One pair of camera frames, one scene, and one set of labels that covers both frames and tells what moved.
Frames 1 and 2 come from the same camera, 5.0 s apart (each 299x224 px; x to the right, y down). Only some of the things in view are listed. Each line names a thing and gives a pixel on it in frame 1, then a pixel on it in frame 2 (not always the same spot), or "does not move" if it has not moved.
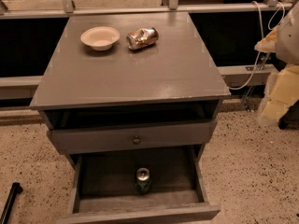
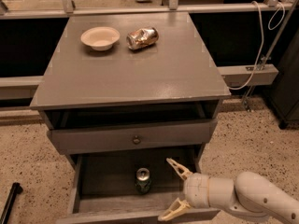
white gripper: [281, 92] -> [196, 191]
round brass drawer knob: [136, 140] does not move
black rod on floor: [16, 189] does not move
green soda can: [143, 181] does not move
